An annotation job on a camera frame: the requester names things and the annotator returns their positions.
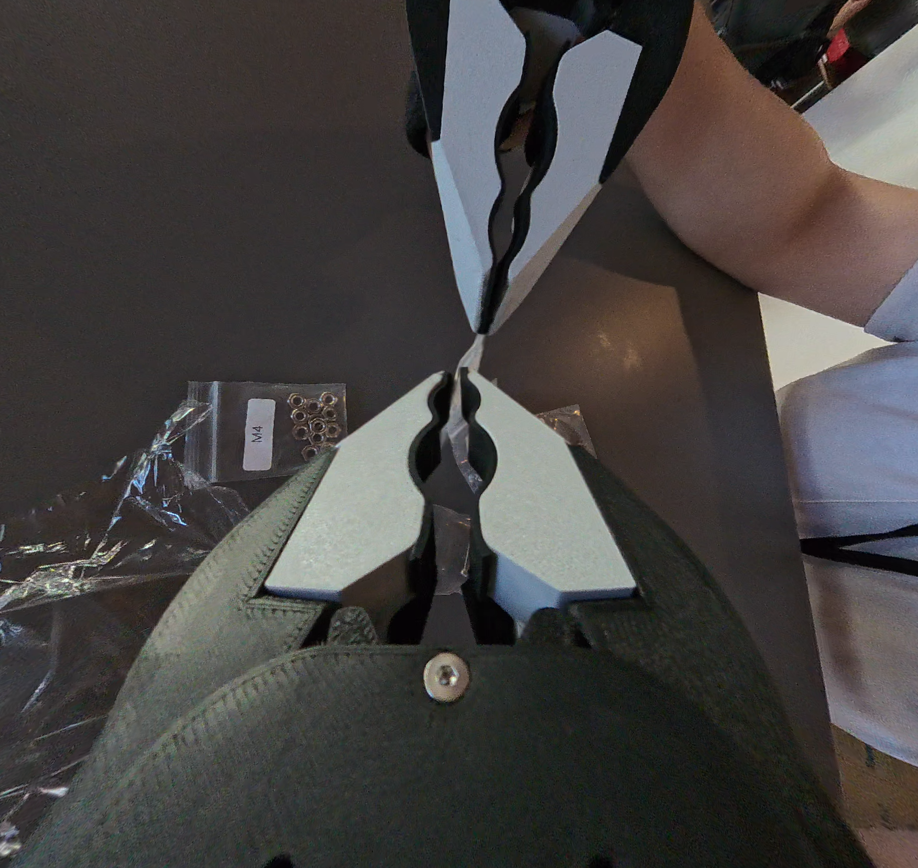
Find clear bag single screw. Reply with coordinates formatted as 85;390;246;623
534;404;590;456

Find person's right forearm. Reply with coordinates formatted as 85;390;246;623
623;0;918;344

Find bag of round-head screws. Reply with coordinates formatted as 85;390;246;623
185;380;350;483

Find black lanyard strap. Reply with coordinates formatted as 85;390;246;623
798;524;918;576

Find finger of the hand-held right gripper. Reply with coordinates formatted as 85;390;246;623
486;29;644;333
429;0;530;335

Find crumpled clear plastic wrap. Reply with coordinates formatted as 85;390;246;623
0;402;252;847

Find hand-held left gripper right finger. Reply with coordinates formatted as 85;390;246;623
461;368;641;644

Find person's white shirt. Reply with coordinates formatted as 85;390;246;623
776;251;918;769

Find grey desk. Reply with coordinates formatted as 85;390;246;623
0;0;840;868

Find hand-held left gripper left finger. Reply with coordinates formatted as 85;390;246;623
264;370;453;643

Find small clear screw bag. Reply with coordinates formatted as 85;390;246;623
434;334;503;597

